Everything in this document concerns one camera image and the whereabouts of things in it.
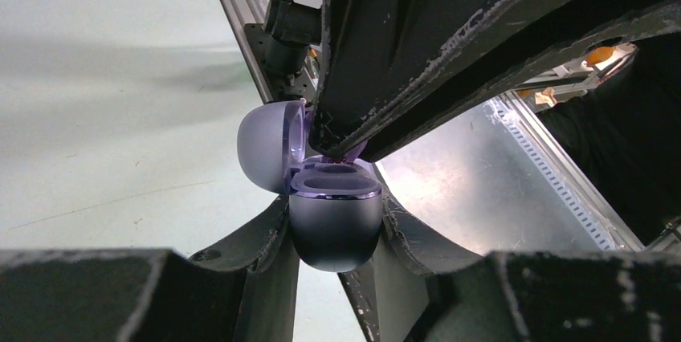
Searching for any grey slotted cable duct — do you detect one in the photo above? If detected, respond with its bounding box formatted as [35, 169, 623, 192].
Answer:
[483, 98, 619, 251]

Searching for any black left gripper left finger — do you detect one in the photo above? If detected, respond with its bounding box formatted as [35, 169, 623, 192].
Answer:
[1, 197, 299, 341]

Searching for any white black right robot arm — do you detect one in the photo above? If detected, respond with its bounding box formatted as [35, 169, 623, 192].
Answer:
[263, 0, 680, 161]

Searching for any purple earbud charging case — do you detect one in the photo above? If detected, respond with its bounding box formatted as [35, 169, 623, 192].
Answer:
[237, 100, 383, 272]

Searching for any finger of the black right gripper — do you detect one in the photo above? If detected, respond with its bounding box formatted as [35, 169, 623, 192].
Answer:
[309, 0, 499, 157]
[361, 0, 680, 161]

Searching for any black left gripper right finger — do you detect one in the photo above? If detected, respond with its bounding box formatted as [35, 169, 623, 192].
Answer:
[339, 191, 680, 341]

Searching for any purple wireless earbud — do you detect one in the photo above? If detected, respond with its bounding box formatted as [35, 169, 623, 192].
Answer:
[332, 140, 367, 164]

